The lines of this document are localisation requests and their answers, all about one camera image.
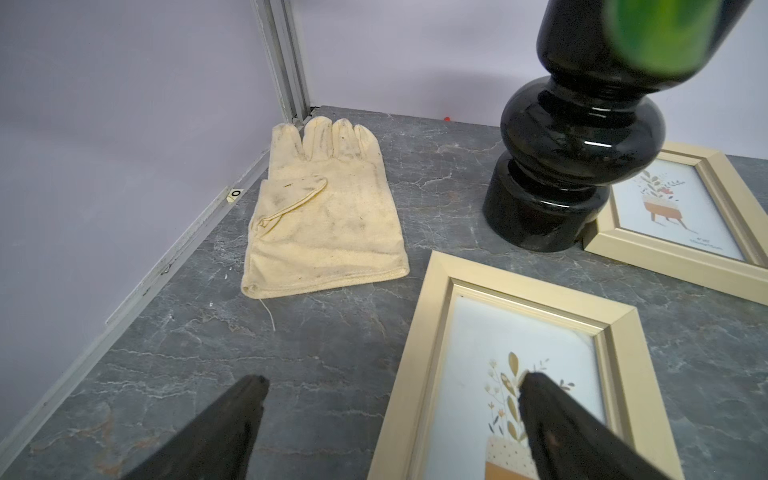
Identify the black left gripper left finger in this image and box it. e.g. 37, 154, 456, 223
125, 375, 270, 479

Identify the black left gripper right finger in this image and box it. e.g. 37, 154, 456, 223
519, 373, 667, 480

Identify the gold frame with deer print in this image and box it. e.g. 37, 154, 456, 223
583, 142, 767, 304

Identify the cream work glove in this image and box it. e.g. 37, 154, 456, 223
241, 116, 410, 299

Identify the glossy black vase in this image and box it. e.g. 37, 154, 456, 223
482, 0, 748, 252

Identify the gold frame with plant print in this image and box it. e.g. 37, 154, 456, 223
369, 252, 683, 479

